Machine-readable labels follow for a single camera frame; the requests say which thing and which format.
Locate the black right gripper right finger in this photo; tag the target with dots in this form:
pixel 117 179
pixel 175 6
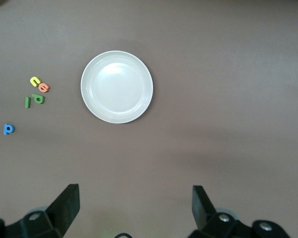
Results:
pixel 201 205

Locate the yellow foam letter u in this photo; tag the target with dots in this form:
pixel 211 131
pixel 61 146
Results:
pixel 35 81

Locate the beige round plate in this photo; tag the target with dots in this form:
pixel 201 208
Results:
pixel 116 86

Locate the brown table cover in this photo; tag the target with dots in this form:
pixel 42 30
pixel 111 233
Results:
pixel 213 74

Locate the blue foam letter p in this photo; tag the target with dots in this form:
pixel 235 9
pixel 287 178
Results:
pixel 8 129

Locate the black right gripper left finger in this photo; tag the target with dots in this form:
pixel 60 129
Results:
pixel 62 210

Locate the orange foam letter e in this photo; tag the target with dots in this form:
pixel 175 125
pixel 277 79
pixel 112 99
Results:
pixel 43 87

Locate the green foam letter d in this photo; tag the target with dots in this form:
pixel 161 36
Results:
pixel 38 98

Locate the green foam letter l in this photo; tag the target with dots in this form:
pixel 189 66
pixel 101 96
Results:
pixel 27 102

